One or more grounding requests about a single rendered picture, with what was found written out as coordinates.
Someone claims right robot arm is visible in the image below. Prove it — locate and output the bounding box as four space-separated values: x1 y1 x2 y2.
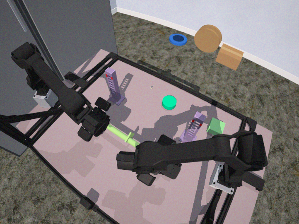
116 130 268 188

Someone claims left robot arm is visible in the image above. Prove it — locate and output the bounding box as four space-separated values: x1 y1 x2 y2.
11 42 110 137

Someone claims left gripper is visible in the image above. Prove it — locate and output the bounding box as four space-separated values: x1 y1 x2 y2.
77 97 111 142

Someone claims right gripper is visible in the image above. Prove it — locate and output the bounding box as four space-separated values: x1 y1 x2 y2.
136 134 176 186

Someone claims green block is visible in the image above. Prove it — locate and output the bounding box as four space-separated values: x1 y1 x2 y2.
207 118 225 135

